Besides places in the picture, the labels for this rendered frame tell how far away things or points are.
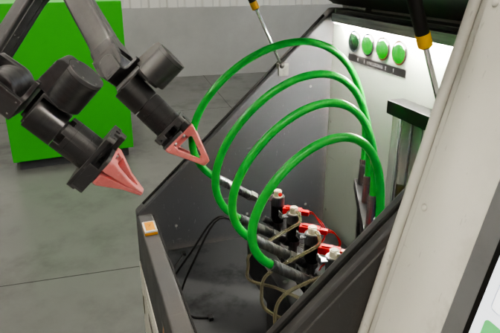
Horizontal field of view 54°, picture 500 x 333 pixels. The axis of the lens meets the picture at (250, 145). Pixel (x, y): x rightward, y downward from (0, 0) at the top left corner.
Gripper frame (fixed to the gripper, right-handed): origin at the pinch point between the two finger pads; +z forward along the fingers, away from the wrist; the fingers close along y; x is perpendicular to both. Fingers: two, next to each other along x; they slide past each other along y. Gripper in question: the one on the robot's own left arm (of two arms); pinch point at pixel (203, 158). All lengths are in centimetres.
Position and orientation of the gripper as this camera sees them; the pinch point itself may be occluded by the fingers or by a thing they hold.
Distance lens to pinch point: 93.3
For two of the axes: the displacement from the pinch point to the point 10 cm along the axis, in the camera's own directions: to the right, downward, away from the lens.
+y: -1.2, -1.4, 9.8
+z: 7.0, 6.9, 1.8
